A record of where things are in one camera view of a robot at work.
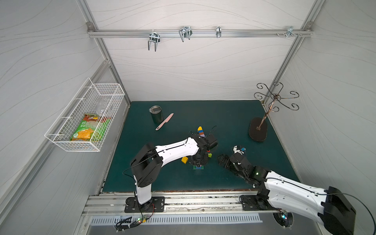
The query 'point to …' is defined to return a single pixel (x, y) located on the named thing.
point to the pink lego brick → (200, 165)
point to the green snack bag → (91, 128)
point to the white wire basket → (103, 99)
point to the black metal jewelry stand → (258, 127)
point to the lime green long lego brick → (210, 155)
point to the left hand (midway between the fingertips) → (202, 167)
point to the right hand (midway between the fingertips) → (222, 159)
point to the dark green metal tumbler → (156, 114)
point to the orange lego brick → (201, 133)
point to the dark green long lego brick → (194, 167)
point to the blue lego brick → (200, 131)
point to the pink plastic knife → (165, 121)
